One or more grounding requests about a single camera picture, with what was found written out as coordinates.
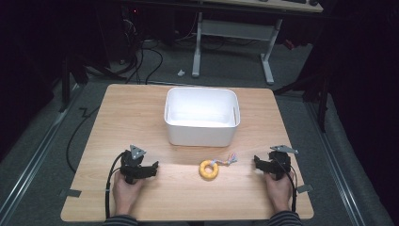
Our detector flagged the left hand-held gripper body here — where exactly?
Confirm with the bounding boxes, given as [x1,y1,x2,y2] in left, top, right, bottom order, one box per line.
[120,144,149,185]

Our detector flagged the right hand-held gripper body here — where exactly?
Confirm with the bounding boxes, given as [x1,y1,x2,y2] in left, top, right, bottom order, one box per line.
[264,144,299,182]

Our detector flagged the yellow ring toy with rope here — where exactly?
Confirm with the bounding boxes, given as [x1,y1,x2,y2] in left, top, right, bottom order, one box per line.
[198,153,239,181]

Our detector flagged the white plastic bin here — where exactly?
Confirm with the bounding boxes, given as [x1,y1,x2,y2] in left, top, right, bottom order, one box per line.
[163,87,242,148]

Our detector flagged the person's right hand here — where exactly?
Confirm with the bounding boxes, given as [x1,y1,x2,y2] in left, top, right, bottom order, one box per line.
[263,170,295,215]

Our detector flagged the person's left hand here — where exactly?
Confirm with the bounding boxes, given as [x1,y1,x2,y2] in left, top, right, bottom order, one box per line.
[112,170,146,218]

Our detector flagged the grey tape piece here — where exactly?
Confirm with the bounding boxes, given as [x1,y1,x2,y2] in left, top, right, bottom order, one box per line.
[295,184,314,194]
[58,188,83,199]

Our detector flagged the black metal stand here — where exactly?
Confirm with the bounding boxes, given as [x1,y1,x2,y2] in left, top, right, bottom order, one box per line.
[57,55,90,113]
[273,70,332,134]

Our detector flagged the grey-legged wooden desk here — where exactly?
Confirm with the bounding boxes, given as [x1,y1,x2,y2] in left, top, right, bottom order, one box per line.
[190,0,325,86]

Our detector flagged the left hand-held gripper black cable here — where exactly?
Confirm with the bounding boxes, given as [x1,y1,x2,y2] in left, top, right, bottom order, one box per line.
[104,152,127,219]

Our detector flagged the hand-held gripper black cable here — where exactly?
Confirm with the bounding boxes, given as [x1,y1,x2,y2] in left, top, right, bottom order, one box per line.
[273,157,298,213]
[104,152,127,219]

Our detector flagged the right hand-held gripper black cable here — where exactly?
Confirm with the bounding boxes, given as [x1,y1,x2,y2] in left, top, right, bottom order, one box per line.
[273,157,298,213]

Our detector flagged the metal floor rail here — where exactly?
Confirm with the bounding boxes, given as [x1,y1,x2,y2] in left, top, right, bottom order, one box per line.
[0,84,83,222]
[304,101,368,226]

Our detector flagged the black floor cable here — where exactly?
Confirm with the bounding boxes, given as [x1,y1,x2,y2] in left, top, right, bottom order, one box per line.
[66,106,101,174]

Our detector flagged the bundle of black floor cables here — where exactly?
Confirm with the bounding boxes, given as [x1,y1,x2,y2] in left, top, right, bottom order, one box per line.
[120,15,165,86]

